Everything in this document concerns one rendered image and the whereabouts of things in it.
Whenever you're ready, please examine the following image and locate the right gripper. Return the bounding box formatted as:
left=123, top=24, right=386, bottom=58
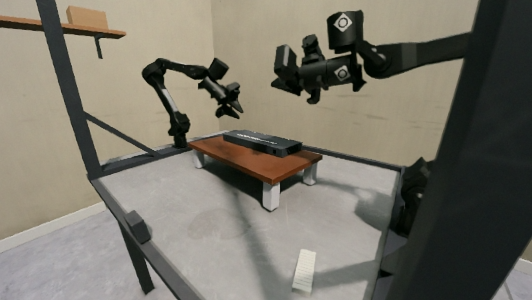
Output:
left=270, top=44, right=331, bottom=105

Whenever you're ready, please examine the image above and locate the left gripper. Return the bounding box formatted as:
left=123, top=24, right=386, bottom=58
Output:
left=209, top=81, right=244, bottom=119

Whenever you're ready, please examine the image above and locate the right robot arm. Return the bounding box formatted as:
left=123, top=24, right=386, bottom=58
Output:
left=301, top=9, right=471, bottom=239

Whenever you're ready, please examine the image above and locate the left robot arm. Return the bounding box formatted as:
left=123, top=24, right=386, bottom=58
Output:
left=142, top=57, right=229, bottom=149

